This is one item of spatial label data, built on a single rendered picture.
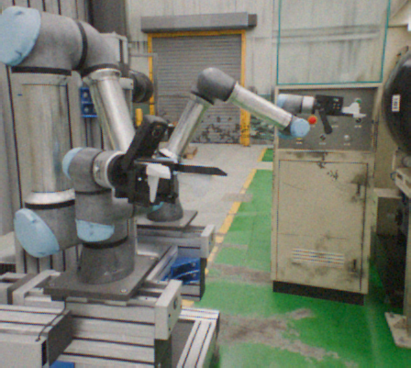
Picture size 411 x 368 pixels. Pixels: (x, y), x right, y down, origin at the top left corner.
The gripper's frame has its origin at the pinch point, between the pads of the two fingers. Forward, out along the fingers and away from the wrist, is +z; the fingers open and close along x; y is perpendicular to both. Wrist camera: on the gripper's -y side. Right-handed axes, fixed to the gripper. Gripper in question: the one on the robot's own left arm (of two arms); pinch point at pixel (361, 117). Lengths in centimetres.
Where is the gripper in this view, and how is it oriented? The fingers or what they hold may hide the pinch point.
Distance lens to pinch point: 170.7
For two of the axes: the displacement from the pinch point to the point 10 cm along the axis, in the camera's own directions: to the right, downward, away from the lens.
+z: 9.6, 1.7, -2.4
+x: 2.7, -1.6, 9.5
